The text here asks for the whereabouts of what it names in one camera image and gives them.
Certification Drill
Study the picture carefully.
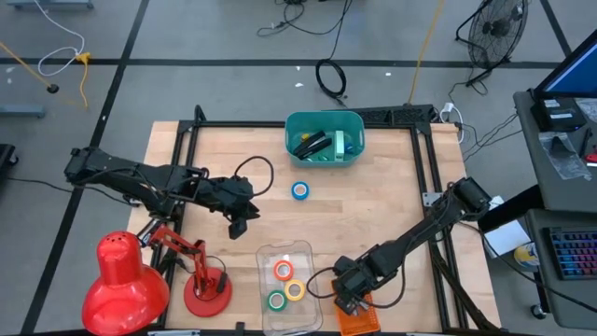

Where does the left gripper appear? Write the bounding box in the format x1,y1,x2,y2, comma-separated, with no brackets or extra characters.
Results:
198,175,261,221

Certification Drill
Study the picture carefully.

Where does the yellow tape roll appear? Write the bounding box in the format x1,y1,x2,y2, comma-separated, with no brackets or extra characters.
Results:
284,278,307,302

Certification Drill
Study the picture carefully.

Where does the orange tape roll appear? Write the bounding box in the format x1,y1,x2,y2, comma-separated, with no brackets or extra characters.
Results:
272,259,296,282

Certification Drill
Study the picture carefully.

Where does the green tape roll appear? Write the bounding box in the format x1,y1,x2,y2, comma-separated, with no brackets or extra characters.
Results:
266,289,289,313

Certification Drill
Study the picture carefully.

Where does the blue tape roll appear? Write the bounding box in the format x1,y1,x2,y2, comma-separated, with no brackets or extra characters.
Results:
290,181,311,202

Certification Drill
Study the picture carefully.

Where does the black stapler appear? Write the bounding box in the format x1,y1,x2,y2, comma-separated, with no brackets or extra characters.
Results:
291,130,326,155
297,137,334,161

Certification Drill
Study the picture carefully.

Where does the orange mesh basket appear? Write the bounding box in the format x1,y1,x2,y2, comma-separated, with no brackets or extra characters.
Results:
334,291,382,336

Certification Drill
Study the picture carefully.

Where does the clear plastic container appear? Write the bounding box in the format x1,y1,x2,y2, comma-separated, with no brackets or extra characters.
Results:
255,240,324,336

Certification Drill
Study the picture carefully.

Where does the teal plastic bin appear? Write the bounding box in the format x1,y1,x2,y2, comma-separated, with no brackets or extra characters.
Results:
285,110,367,169

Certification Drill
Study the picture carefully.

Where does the red desk lamp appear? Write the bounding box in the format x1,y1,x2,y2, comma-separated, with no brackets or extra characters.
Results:
81,220,234,336

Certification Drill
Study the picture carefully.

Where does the white paper sheet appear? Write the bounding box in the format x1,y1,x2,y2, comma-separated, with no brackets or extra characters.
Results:
482,218,534,259

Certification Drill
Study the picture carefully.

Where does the white paper label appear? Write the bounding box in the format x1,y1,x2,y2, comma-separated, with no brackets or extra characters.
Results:
487,194,507,217

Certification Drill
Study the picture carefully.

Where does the black perforated plate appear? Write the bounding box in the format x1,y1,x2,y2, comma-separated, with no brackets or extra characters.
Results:
342,104,437,126

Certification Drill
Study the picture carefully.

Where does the round yellow blue object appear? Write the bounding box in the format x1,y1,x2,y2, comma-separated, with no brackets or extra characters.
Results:
513,242,542,270

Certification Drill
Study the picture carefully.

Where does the grey cart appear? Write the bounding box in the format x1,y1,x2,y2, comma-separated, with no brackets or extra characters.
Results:
524,208,597,331

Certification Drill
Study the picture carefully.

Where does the white power adapter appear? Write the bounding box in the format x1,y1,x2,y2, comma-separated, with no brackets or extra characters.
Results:
439,101,466,145

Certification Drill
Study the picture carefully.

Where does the grey desk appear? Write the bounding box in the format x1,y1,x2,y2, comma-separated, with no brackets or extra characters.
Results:
512,91,597,215

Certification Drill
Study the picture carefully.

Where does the backlit keyboard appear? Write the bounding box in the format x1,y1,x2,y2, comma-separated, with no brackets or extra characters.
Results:
548,226,597,282

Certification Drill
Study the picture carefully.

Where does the clear plastic bag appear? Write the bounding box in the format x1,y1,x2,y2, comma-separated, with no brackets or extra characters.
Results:
537,131,593,182

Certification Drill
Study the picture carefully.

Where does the grey metal stand foot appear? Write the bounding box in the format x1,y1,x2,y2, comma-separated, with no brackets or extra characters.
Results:
7,0,94,10
0,104,47,119

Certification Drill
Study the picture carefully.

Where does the black mini computer box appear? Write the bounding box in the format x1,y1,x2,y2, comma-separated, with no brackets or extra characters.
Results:
530,96,589,133

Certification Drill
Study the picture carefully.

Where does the yellow rod with black foot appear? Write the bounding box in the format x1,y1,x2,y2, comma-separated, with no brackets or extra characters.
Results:
0,41,60,95

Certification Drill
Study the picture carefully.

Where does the black pen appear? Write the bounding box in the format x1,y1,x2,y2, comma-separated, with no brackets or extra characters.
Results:
577,126,594,158

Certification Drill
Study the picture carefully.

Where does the black floor fan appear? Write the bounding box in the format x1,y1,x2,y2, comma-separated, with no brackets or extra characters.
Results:
455,0,530,88

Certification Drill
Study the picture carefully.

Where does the computer monitor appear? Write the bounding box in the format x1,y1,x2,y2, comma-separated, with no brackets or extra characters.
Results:
533,28,597,100

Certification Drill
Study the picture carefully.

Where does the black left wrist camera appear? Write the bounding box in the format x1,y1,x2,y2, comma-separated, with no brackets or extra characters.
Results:
227,217,248,241

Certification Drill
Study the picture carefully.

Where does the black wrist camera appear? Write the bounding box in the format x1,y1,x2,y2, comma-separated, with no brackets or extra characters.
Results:
227,217,248,241
333,294,359,318

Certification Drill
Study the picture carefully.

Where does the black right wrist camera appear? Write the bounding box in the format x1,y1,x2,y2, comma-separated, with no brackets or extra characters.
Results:
333,294,359,318

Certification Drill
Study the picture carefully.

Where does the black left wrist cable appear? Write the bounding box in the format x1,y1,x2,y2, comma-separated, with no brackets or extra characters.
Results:
232,155,275,197

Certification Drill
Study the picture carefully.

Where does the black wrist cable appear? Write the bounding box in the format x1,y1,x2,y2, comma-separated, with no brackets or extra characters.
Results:
232,155,275,197
305,265,407,312

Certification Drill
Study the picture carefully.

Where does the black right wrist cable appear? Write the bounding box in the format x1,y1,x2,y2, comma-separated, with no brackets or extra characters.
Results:
305,265,407,312

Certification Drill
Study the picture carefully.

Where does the black aluminium table frame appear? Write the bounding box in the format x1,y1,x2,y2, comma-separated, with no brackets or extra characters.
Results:
153,104,504,335

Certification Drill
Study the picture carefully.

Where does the coiled black cable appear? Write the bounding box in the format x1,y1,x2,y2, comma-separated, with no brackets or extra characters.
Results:
315,59,348,99

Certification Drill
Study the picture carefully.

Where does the black floor cable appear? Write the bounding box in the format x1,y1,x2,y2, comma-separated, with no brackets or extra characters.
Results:
256,0,309,38
298,0,354,62

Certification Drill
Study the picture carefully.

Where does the yellow plug cable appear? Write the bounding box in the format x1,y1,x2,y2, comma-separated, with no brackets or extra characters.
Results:
76,51,92,110

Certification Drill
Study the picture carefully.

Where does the white floor cable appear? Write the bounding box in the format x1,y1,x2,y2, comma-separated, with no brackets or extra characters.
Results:
35,0,87,77

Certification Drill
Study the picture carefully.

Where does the orange-yellow floor cable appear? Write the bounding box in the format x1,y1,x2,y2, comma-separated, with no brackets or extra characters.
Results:
407,0,445,105

